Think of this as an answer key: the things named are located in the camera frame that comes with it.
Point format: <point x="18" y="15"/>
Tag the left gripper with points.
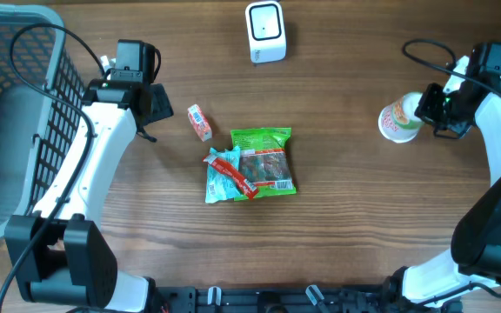
<point x="159" y="109"/>

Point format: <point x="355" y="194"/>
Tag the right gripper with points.
<point x="430" y="104"/>

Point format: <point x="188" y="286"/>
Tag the small red white box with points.
<point x="199" y="122"/>

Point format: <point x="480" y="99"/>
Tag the instant noodle cup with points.
<point x="397" y="122"/>

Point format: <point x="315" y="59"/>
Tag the light teal snack packet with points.
<point x="219" y="187"/>

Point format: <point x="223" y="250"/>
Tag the green gummy candy bag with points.
<point x="263" y="160"/>

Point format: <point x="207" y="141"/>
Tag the red snack bar wrapper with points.
<point x="225" y="168"/>

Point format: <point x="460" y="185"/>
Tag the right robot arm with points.
<point x="473" y="261"/>

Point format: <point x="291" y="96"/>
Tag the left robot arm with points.
<point x="58" y="252"/>

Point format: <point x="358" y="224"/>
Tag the white barcode scanner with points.
<point x="266" y="32"/>

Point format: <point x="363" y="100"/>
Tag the grey plastic shopping basket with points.
<point x="35" y="132"/>

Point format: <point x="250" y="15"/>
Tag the black mounting rail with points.
<point x="348" y="299"/>

